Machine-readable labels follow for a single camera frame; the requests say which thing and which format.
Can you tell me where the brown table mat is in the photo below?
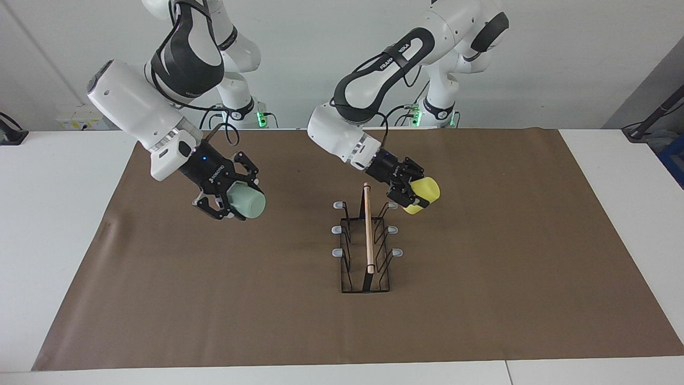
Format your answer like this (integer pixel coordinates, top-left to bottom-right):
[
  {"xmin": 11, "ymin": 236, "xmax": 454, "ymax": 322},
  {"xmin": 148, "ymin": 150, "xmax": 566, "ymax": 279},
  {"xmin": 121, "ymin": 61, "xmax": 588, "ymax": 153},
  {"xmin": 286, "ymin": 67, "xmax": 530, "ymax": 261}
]
[{"xmin": 32, "ymin": 128, "xmax": 684, "ymax": 371}]

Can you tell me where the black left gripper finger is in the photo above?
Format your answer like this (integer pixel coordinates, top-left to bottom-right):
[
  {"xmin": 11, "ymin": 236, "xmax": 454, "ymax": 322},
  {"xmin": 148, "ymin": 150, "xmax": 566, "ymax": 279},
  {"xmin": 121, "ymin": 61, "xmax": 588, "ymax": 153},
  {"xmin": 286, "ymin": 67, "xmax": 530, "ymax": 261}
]
[
  {"xmin": 403, "ymin": 157, "xmax": 426, "ymax": 181},
  {"xmin": 386, "ymin": 182, "xmax": 431, "ymax": 210}
]

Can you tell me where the white power strip box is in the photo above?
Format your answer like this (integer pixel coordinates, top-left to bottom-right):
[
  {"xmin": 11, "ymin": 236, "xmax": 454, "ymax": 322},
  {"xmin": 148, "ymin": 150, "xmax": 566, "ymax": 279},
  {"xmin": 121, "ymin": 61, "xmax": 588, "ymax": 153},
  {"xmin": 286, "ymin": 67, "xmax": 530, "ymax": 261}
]
[{"xmin": 56, "ymin": 104, "xmax": 115, "ymax": 130}]

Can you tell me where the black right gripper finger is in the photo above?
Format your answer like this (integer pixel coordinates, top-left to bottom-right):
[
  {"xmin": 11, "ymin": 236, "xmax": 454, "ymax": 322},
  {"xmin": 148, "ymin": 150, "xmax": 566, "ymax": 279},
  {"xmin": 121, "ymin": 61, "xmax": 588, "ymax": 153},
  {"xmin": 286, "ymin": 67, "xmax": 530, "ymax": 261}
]
[
  {"xmin": 192, "ymin": 190, "xmax": 238, "ymax": 221},
  {"xmin": 231, "ymin": 151, "xmax": 266, "ymax": 189}
]

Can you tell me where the black base cable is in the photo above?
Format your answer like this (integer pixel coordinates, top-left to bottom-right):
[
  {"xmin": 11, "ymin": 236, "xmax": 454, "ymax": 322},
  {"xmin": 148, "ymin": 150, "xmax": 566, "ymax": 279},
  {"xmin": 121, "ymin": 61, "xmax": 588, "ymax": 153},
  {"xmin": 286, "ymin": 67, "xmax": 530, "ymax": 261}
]
[{"xmin": 393, "ymin": 104, "xmax": 415, "ymax": 128}]

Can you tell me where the blue box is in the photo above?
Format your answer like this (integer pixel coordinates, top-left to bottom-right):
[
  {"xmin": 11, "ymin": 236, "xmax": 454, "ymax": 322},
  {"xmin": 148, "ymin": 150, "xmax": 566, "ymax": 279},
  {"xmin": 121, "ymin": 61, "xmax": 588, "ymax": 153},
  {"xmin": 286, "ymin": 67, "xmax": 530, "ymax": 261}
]
[{"xmin": 658, "ymin": 134, "xmax": 684, "ymax": 189}]

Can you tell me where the black table clamp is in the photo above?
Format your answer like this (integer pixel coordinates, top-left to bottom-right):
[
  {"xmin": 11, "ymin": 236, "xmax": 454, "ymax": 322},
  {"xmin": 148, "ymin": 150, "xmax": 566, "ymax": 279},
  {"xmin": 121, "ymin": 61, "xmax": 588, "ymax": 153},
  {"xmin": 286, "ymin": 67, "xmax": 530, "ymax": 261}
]
[{"xmin": 0, "ymin": 112, "xmax": 28, "ymax": 146}]

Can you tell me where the yellow plastic cup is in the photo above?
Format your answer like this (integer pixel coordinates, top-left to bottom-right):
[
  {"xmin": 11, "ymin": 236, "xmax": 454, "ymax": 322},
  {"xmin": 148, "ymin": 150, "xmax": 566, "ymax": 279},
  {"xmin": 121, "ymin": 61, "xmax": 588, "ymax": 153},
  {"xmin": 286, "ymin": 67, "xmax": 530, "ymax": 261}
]
[{"xmin": 403, "ymin": 176, "xmax": 440, "ymax": 214}]

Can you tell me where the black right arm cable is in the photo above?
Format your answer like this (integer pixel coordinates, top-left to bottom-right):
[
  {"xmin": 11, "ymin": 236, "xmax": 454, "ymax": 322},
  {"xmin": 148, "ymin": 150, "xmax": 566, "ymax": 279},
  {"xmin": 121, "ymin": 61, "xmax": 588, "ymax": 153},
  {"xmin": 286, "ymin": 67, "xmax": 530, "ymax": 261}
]
[{"xmin": 152, "ymin": 0, "xmax": 238, "ymax": 148}]

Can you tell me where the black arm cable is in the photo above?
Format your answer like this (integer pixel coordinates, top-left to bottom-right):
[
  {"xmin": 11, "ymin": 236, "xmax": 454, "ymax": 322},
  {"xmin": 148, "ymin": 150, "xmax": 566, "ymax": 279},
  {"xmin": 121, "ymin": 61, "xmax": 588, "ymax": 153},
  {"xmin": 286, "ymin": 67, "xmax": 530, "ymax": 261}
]
[
  {"xmin": 363, "ymin": 48, "xmax": 423, "ymax": 149},
  {"xmin": 152, "ymin": 0, "xmax": 238, "ymax": 148}
]

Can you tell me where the green plastic cup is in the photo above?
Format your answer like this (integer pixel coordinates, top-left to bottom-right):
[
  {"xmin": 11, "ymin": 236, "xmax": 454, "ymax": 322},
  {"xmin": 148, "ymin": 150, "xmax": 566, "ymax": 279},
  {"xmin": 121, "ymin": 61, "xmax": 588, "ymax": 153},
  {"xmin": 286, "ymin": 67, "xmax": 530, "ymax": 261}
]
[{"xmin": 227, "ymin": 183, "xmax": 266, "ymax": 220}]

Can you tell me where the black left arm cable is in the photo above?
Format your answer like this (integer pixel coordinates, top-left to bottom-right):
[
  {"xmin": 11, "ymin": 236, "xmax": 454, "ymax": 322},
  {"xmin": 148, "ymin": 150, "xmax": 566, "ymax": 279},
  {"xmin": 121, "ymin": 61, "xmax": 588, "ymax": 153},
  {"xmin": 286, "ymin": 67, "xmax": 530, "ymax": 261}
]
[{"xmin": 363, "ymin": 48, "xmax": 423, "ymax": 149}]

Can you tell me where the black stand pole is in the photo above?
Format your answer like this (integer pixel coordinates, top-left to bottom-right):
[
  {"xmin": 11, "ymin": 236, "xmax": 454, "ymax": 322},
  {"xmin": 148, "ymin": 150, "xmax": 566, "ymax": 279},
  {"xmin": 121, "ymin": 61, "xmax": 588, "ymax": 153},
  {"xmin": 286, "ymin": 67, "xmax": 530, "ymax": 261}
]
[{"xmin": 621, "ymin": 86, "xmax": 684, "ymax": 143}]

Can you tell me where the black wire cup rack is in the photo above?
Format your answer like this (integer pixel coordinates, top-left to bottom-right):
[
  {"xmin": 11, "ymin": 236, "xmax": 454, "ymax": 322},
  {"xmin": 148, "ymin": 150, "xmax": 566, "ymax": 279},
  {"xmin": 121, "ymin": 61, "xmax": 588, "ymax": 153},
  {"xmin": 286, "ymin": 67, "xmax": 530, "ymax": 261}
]
[{"xmin": 332, "ymin": 182, "xmax": 404, "ymax": 294}]

